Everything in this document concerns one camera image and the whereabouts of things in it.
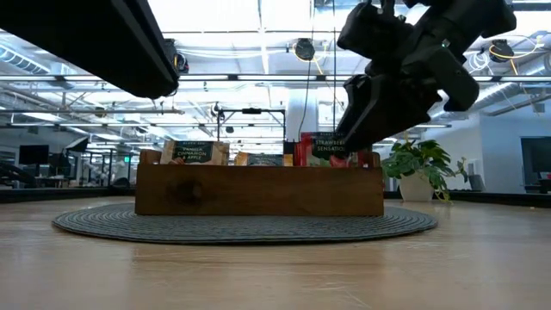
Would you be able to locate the silver ventilation duct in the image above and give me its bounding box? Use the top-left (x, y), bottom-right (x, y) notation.
top-left (430, 81), bottom-right (551, 126)

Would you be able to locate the black monitor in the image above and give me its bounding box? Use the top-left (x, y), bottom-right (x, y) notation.
top-left (17, 144), bottom-right (51, 165)

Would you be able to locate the green potted plant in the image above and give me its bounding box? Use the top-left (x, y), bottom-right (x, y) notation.
top-left (381, 138), bottom-right (469, 203)

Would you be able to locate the grey round woven placemat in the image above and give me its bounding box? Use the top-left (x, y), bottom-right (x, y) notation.
top-left (51, 201), bottom-right (439, 246)

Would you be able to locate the white building column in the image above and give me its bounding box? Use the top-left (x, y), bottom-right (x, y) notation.
top-left (286, 88), bottom-right (319, 143)

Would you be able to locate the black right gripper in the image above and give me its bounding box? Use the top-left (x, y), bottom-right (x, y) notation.
top-left (335, 40), bottom-right (481, 154)

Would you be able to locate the black gantry frame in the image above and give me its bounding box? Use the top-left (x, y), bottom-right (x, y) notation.
top-left (216, 106), bottom-right (288, 152)

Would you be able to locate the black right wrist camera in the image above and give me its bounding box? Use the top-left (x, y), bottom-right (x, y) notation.
top-left (337, 0), bottom-right (415, 61)

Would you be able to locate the red strawberry tea packet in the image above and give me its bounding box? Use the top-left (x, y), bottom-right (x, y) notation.
top-left (294, 131), bottom-right (372, 169)

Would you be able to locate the black aluminium table frame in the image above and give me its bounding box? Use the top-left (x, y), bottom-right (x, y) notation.
top-left (0, 187), bottom-right (551, 208)

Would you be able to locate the black ceiling cable reel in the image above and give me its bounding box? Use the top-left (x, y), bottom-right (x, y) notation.
top-left (294, 37), bottom-right (317, 61)
top-left (489, 38), bottom-right (517, 64)

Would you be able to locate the brown wooden tea box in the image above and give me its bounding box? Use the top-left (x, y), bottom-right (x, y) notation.
top-left (134, 149), bottom-right (385, 217)

